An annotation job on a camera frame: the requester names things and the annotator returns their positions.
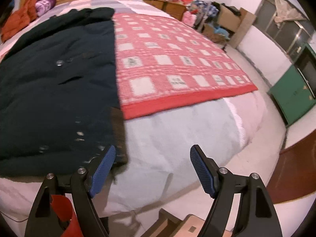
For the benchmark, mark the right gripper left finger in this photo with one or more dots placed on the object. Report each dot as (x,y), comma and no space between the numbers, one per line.
(63,205)

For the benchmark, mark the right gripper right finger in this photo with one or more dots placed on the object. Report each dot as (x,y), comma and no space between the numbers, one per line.
(256,214)

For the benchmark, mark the dark navy winter coat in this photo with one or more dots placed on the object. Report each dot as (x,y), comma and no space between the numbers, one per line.
(59,95)

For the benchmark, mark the pile of colourful clothes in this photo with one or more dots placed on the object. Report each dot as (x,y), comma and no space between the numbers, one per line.
(201,9)

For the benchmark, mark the wooden stool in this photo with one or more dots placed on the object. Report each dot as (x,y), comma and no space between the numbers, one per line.
(169,225)

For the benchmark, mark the green cabinet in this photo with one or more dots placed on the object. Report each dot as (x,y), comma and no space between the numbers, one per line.
(292,95)

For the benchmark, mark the red white checkered blanket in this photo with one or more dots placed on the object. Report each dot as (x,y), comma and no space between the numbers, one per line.
(163,64)

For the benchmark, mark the orange puffer jacket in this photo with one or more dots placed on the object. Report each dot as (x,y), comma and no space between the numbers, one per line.
(19,20)

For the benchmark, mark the purple floral pillow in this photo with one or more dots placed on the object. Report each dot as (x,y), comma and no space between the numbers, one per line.
(43,6)

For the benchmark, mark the cardboard box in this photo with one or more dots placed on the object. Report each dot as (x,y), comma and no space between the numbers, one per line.
(239,25)

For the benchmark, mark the pink gift bag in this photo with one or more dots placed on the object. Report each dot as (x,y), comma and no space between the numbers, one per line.
(189,19)

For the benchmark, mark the wooden nightstand with drawers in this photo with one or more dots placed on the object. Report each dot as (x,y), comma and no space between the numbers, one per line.
(174,9)

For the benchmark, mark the window with metal frame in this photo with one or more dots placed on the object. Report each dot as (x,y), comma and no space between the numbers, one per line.
(285,25)

